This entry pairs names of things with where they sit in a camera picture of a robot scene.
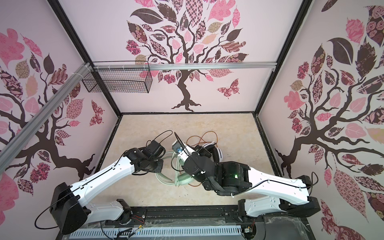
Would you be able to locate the black white headphones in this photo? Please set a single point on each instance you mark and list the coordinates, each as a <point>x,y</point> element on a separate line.
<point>211,151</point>

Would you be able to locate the aluminium rail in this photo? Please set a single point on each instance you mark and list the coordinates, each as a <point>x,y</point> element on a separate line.
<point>199,66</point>
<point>11,150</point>

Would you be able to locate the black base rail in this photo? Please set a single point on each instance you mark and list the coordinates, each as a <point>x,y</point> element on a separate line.
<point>275,226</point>

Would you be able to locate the white slotted cable duct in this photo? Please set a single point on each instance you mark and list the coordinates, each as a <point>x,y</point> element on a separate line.
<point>160,233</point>

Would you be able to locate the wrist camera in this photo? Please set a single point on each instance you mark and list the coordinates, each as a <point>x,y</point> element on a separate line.
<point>182,151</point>
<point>154,149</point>

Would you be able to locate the aluminium rail back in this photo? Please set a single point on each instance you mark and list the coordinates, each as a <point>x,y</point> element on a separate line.
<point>199,66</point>

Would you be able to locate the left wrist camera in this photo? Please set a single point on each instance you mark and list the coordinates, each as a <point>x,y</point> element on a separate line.
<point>154,149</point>

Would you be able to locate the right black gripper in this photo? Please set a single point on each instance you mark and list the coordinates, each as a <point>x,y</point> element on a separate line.
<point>202,151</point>

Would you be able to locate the black wire basket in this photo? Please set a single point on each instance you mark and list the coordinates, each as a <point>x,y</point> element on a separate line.
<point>119,77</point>

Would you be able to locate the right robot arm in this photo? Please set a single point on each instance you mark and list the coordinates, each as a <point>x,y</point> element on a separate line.
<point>279,195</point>

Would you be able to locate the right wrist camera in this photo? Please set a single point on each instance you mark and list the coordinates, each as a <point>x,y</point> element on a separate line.
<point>182,151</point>

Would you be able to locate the mint green white headphones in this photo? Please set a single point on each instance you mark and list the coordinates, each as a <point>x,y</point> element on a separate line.
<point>172,173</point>

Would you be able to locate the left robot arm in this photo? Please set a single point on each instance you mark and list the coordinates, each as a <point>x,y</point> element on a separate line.
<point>72,206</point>

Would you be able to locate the aluminium rail left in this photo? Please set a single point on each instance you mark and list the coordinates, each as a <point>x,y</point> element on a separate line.
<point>11,150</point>

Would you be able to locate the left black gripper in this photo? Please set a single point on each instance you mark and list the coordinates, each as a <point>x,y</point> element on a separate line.
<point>159,168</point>

